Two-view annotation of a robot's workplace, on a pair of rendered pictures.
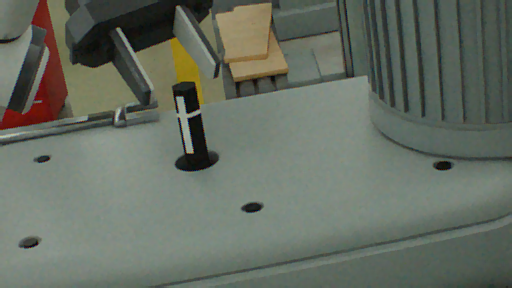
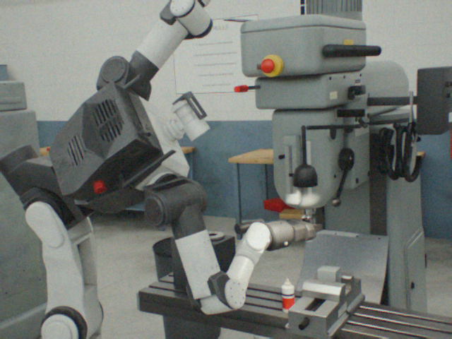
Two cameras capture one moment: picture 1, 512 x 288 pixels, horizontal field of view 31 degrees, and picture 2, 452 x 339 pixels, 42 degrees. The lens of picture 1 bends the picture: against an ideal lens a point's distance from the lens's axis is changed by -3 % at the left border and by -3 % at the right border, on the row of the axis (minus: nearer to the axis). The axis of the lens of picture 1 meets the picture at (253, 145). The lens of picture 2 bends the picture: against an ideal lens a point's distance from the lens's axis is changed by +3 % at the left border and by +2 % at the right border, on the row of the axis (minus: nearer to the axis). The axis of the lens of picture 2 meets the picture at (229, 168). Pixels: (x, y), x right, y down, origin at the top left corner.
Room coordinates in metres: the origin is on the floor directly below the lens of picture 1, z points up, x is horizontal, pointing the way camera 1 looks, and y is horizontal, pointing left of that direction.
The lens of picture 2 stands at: (-0.11, 1.71, 1.74)
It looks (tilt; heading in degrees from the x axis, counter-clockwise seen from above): 9 degrees down; 304
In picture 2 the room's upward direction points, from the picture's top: 3 degrees counter-clockwise
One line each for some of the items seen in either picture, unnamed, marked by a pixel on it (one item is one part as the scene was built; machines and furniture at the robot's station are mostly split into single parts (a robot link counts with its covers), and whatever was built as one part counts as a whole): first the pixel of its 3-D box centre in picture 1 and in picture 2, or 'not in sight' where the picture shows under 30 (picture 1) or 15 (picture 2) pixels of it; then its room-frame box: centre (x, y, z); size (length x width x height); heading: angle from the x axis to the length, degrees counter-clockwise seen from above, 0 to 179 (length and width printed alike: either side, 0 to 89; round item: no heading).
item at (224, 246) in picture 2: not in sight; (203, 258); (1.16, 0.04, 1.06); 0.22 x 0.12 x 0.20; 176
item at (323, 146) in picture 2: not in sight; (307, 155); (0.71, 0.04, 1.47); 0.21 x 0.19 x 0.32; 3
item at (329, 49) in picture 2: not in sight; (354, 51); (0.57, 0.01, 1.79); 0.45 x 0.04 x 0.04; 93
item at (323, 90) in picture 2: not in sight; (310, 89); (0.71, 0.01, 1.68); 0.34 x 0.24 x 0.10; 93
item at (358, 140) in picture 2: not in sight; (328, 147); (0.72, -0.15, 1.47); 0.24 x 0.19 x 0.26; 3
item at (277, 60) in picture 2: not in sight; (272, 66); (0.70, 0.28, 1.76); 0.06 x 0.02 x 0.06; 3
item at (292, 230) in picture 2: not in sight; (287, 233); (0.74, 0.13, 1.23); 0.13 x 0.12 x 0.10; 158
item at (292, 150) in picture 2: not in sight; (293, 169); (0.70, 0.16, 1.44); 0.04 x 0.04 x 0.21; 3
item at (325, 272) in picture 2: not in sight; (329, 277); (0.65, 0.04, 1.07); 0.06 x 0.05 x 0.06; 4
